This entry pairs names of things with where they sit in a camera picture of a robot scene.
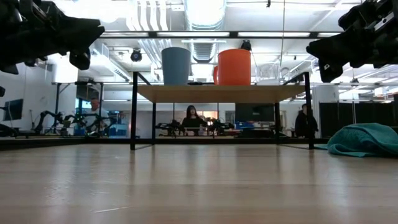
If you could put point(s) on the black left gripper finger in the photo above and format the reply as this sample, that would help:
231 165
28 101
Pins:
82 32

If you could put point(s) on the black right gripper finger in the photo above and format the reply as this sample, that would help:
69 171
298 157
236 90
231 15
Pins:
335 48

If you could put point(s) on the clear plastic mug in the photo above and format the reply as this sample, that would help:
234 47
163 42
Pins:
267 74

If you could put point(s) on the blue plastic cup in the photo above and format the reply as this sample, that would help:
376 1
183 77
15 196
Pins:
176 67

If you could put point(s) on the orange plastic mug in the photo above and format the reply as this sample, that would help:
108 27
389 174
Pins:
234 67

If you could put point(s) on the black background robot arm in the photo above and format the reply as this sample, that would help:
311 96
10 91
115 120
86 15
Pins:
169 127
77 119
46 116
220 126

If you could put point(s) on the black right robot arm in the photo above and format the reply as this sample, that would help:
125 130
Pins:
392 31

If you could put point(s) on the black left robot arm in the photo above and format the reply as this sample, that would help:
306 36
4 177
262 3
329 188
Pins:
7 31

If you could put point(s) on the wooden shelf with black legs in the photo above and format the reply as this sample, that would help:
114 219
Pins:
217 93

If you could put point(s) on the small dark monitor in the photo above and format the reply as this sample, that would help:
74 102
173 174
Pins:
14 109

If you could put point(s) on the person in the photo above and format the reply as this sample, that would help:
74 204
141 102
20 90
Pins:
192 121
304 124
94 116

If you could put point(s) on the black hanging device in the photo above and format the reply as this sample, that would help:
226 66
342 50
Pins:
245 45

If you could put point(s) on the teal cloth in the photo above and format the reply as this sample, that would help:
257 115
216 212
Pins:
363 140

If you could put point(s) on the wide dark monitor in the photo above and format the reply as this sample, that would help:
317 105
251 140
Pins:
255 112

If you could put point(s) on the black overhead rig beam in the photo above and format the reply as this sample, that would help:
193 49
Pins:
233 34

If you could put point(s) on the black background station frame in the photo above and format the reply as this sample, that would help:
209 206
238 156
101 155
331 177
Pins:
77 83

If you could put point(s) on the black dome camera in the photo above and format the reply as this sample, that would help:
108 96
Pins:
136 56

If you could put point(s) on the black partition wall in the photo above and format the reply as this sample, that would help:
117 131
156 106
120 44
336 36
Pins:
342 118

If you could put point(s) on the black aluminium table frame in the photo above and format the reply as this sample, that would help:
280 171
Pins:
62 141

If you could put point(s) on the silver ceiling air duct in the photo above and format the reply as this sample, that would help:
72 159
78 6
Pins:
203 18

